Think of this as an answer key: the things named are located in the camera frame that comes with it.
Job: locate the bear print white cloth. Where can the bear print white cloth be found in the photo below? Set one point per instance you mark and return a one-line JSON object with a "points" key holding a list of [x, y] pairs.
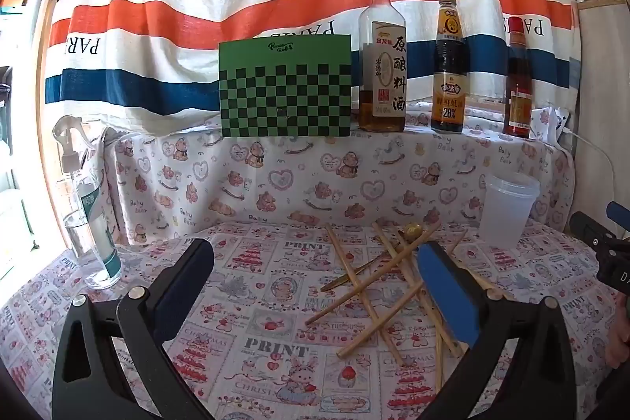
{"points": [[295, 174]]}

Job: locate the dark sauce bottle yellow label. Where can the dark sauce bottle yellow label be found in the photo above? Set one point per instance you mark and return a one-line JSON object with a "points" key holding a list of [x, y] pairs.
{"points": [[449, 75]]}

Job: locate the orange plastic object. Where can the orange plastic object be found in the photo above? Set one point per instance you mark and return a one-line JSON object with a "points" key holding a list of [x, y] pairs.
{"points": [[12, 2]]}

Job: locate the red-capped dark bottle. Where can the red-capped dark bottle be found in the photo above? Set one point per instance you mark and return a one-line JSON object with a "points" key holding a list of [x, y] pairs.
{"points": [[518, 90]]}

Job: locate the clear cooking wine bottle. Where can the clear cooking wine bottle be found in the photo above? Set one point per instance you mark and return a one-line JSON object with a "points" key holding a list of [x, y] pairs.
{"points": [[381, 70]]}

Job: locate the white charger plug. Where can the white charger plug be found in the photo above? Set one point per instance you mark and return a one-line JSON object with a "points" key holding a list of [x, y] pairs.
{"points": [[561, 121]]}

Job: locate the gold spoon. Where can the gold spoon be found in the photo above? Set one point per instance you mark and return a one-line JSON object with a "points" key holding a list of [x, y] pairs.
{"points": [[411, 232]]}

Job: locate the wooden cabinet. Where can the wooden cabinet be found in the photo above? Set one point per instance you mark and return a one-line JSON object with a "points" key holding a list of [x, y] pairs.
{"points": [[598, 56]]}

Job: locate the red print tablecloth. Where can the red print tablecloth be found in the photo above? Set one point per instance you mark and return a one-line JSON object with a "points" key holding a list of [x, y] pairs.
{"points": [[256, 316]]}

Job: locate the green checkered box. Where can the green checkered box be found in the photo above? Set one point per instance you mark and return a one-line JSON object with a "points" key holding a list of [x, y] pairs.
{"points": [[285, 85]]}

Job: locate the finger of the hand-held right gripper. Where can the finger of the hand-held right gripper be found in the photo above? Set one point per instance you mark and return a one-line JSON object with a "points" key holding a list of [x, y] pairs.
{"points": [[619, 214], [593, 233]]}

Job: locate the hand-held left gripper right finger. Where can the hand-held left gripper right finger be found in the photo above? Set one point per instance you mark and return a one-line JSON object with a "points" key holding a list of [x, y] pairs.
{"points": [[450, 297]]}

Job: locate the pile of wooden chopsticks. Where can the pile of wooden chopsticks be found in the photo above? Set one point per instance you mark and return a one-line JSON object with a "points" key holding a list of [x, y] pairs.
{"points": [[366, 297]]}

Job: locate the person's right hand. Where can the person's right hand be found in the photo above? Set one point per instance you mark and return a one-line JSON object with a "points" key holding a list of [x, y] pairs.
{"points": [[620, 341]]}

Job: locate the wooden window frame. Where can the wooden window frame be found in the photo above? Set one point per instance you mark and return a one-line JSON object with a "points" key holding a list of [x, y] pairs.
{"points": [[49, 21]]}

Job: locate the clear spray bottle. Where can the clear spray bottle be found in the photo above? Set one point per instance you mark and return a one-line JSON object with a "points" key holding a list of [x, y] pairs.
{"points": [[91, 228]]}

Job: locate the translucent plastic cup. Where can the translucent plastic cup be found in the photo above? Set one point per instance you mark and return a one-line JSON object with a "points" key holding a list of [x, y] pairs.
{"points": [[507, 213]]}

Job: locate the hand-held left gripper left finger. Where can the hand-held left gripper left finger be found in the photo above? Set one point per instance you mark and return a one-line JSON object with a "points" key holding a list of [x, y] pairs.
{"points": [[184, 292]]}

